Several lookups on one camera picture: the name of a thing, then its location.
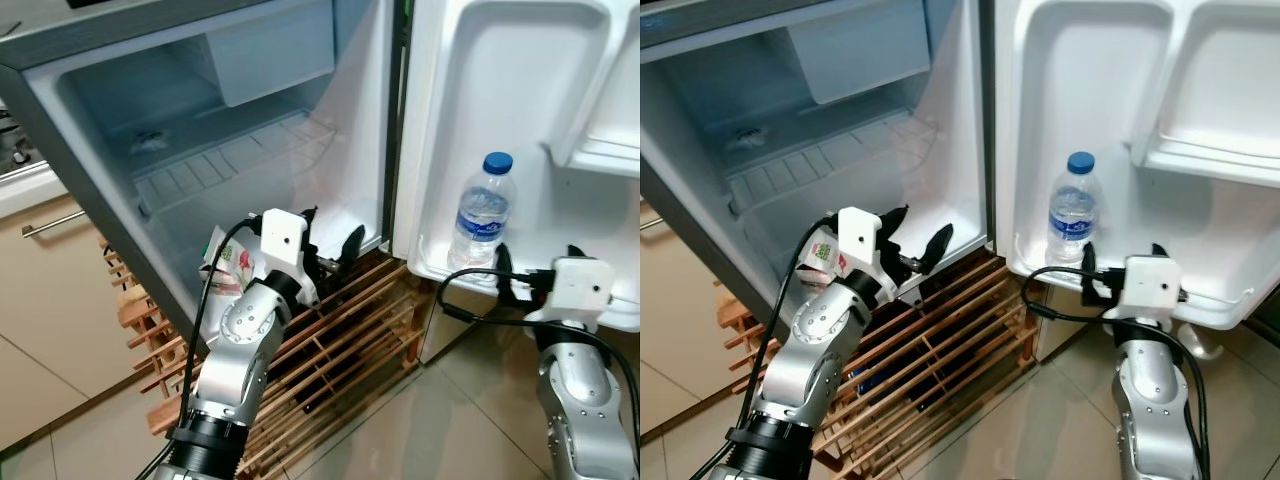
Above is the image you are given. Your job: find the small grey fridge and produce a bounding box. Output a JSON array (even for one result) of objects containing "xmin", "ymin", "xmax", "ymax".
[
  {"xmin": 0, "ymin": 0, "xmax": 413, "ymax": 336},
  {"xmin": 640, "ymin": 0, "xmax": 999, "ymax": 341}
]

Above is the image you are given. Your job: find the clear fridge shelf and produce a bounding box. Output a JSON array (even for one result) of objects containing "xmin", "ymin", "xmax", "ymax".
[
  {"xmin": 130, "ymin": 115, "xmax": 336, "ymax": 216},
  {"xmin": 725, "ymin": 110, "xmax": 931, "ymax": 216}
]

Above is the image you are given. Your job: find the white topped counter unit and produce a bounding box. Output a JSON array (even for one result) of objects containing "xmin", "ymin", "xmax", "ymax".
[
  {"xmin": 1035, "ymin": 300, "xmax": 1086, "ymax": 363},
  {"xmin": 418, "ymin": 270, "xmax": 476, "ymax": 366}
]

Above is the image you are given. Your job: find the cream kitchen cabinet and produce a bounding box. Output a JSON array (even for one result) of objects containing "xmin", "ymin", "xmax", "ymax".
[
  {"xmin": 640, "ymin": 200, "xmax": 746, "ymax": 441},
  {"xmin": 0, "ymin": 160, "xmax": 151, "ymax": 453}
]

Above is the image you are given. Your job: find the black gas stove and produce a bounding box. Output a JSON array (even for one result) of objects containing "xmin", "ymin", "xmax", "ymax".
[{"xmin": 0, "ymin": 100, "xmax": 46, "ymax": 173}]

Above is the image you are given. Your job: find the wooden slatted rack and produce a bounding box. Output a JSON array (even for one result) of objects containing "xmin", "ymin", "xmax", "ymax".
[
  {"xmin": 715, "ymin": 250, "xmax": 1041, "ymax": 480},
  {"xmin": 100, "ymin": 238, "xmax": 429, "ymax": 480}
]

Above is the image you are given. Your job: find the white drink carton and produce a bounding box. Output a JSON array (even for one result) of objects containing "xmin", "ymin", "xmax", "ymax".
[
  {"xmin": 803, "ymin": 228, "xmax": 851, "ymax": 286},
  {"xmin": 200, "ymin": 225, "xmax": 259, "ymax": 298}
]

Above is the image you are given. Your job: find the white lined fridge door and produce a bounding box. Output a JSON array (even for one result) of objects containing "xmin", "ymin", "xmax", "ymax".
[
  {"xmin": 392, "ymin": 0, "xmax": 641, "ymax": 333},
  {"xmin": 990, "ymin": 0, "xmax": 1280, "ymax": 331}
]

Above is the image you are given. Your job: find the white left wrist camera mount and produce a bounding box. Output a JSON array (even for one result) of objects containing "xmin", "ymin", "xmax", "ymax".
[
  {"xmin": 835, "ymin": 206, "xmax": 906, "ymax": 301},
  {"xmin": 255, "ymin": 208, "xmax": 321, "ymax": 306}
]

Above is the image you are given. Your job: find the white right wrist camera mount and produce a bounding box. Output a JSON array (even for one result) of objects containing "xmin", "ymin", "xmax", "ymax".
[
  {"xmin": 1105, "ymin": 255, "xmax": 1181, "ymax": 321},
  {"xmin": 525, "ymin": 257, "xmax": 613, "ymax": 326}
]

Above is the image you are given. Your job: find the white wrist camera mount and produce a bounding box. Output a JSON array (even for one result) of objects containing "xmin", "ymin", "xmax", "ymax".
[
  {"xmin": 835, "ymin": 206, "xmax": 906, "ymax": 301},
  {"xmin": 1105, "ymin": 255, "xmax": 1181, "ymax": 321},
  {"xmin": 255, "ymin": 208, "xmax": 321, "ymax": 306},
  {"xmin": 525, "ymin": 257, "xmax": 613, "ymax": 326}
]

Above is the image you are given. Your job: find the blue capped water bottle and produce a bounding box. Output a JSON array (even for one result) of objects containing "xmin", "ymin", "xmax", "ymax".
[
  {"xmin": 1046, "ymin": 151, "xmax": 1104, "ymax": 266},
  {"xmin": 447, "ymin": 152, "xmax": 518, "ymax": 271}
]

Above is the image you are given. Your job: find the white freezer compartment flap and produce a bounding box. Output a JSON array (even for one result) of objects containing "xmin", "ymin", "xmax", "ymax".
[
  {"xmin": 205, "ymin": 0, "xmax": 336, "ymax": 108},
  {"xmin": 785, "ymin": 0, "xmax": 933, "ymax": 106}
]

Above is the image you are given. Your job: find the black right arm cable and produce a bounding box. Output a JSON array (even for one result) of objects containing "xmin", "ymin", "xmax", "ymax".
[
  {"xmin": 1020, "ymin": 265, "xmax": 1211, "ymax": 471},
  {"xmin": 437, "ymin": 265, "xmax": 641, "ymax": 471}
]

